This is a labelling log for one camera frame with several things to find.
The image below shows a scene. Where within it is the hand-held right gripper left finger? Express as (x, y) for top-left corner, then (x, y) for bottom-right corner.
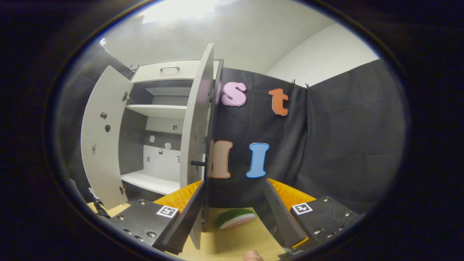
(109, 180), (206, 255)

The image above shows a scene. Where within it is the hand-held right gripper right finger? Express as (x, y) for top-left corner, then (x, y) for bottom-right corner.
(264, 178), (363, 254)

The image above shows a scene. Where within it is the white door with camera sticker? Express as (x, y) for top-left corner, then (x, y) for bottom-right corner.
(80, 65), (134, 211)

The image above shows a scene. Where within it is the white door with headphones sticker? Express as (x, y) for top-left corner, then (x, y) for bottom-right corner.
(179, 43), (215, 250)

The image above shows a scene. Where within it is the white cabinet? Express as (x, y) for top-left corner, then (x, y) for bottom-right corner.
(119, 59), (224, 232)

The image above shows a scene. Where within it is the white cabinet shelf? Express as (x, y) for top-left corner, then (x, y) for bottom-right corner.
(126, 104), (187, 119)

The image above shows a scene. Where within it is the white cabinet drawer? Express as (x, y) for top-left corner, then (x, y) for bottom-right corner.
(130, 60), (221, 83)

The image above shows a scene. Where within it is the toy watermelon slice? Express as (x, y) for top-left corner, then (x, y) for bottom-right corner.
(215, 208), (257, 229)

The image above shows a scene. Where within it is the black backdrop cloth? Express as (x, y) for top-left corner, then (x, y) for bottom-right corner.
(54, 43), (406, 214)

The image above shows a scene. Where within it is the ceiling light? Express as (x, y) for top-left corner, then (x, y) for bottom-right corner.
(141, 0), (218, 24)

